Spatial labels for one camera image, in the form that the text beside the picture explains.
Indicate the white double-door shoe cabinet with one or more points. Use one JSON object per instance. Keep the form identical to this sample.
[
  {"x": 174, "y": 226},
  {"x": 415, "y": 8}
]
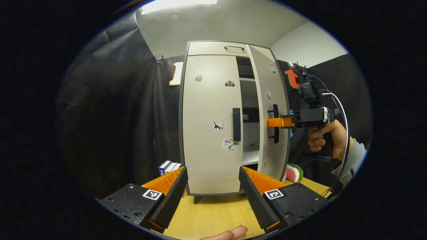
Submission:
[{"x": 213, "y": 48}]

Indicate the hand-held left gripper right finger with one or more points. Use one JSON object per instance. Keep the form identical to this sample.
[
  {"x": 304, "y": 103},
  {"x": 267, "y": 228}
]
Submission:
[{"x": 257, "y": 200}]

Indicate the ceiling light panel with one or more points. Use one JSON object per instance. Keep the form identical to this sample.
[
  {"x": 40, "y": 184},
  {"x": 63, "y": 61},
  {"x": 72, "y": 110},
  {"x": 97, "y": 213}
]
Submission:
[{"x": 176, "y": 5}]

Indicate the black backdrop cloth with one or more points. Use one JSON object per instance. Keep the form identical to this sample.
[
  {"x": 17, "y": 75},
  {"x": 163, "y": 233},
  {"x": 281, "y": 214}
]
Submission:
[{"x": 116, "y": 116}]

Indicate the watermelon slice toy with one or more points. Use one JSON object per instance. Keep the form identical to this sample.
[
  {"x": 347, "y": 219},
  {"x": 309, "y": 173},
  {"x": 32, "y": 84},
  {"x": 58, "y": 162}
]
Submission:
[{"x": 294, "y": 172}]

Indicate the white shoe cabinet door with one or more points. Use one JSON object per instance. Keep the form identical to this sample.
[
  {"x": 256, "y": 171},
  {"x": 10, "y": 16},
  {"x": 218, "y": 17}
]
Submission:
[
  {"x": 267, "y": 76},
  {"x": 206, "y": 106}
]

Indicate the blue and white box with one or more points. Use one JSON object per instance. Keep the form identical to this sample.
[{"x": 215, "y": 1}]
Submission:
[{"x": 168, "y": 166}]

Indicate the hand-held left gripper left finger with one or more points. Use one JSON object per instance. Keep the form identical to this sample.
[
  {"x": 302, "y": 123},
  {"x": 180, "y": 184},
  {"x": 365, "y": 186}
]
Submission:
[{"x": 171, "y": 200}]

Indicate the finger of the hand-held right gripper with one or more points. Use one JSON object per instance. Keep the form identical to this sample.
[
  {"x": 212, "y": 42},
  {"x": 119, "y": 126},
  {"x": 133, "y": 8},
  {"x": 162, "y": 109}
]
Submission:
[{"x": 278, "y": 122}]

